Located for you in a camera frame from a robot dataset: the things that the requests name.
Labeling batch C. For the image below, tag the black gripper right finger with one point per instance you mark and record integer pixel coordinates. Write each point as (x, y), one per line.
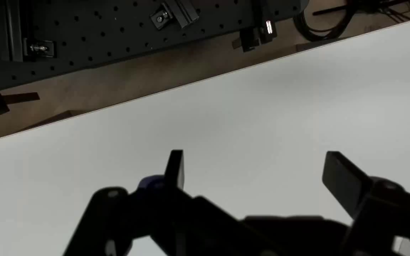
(344, 182)

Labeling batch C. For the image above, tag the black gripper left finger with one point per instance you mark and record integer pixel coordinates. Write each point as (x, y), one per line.
(175, 168)

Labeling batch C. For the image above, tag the black perforated breadboard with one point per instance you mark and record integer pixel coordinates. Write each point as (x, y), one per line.
(95, 33)

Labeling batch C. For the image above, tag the small black square mount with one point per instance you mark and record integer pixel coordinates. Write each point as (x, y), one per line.
(160, 17)

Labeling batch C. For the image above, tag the short black rail piece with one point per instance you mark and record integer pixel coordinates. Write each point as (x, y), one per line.
(185, 12)

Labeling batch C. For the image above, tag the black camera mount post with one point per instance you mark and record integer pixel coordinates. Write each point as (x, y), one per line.
(256, 30)

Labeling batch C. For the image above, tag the black aluminium rail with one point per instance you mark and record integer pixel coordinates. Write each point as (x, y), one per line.
(12, 29)

